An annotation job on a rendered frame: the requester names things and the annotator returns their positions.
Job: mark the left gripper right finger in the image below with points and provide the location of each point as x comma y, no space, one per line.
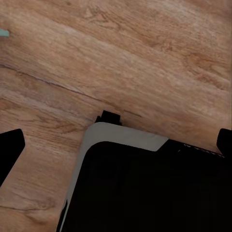
224,143

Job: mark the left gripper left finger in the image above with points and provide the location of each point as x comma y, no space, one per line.
12,144

